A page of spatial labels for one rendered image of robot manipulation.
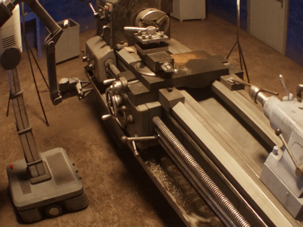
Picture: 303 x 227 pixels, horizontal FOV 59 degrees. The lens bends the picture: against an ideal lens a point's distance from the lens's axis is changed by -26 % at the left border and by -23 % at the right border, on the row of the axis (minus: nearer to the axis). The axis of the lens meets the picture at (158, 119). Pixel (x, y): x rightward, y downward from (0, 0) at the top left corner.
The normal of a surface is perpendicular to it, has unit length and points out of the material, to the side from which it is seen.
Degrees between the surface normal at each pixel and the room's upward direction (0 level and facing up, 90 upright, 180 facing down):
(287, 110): 0
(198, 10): 90
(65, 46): 90
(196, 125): 36
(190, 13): 90
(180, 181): 0
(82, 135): 0
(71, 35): 90
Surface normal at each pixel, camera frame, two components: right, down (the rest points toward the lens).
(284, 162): -0.82, -0.11
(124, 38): 0.43, 0.51
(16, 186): 0.00, -0.82
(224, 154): -0.53, -0.52
